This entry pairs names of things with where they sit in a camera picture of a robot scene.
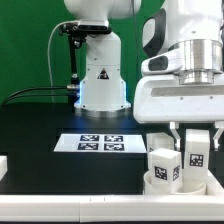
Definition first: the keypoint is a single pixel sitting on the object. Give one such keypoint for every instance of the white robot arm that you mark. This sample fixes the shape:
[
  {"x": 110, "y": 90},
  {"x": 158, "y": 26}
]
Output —
[{"x": 182, "y": 77}]

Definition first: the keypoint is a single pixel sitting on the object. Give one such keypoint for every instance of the white sheet with tags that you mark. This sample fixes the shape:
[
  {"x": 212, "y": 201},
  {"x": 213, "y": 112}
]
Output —
[{"x": 100, "y": 143}]

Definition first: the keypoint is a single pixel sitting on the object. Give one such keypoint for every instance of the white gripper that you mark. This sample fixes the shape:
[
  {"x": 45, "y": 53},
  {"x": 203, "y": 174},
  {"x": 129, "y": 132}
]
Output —
[{"x": 161, "y": 99}]

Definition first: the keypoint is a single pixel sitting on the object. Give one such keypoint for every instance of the white round stool seat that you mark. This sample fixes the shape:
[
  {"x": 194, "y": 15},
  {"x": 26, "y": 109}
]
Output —
[{"x": 150, "y": 186}]

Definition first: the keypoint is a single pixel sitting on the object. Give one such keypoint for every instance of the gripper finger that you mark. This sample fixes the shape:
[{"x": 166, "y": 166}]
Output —
[{"x": 219, "y": 126}]

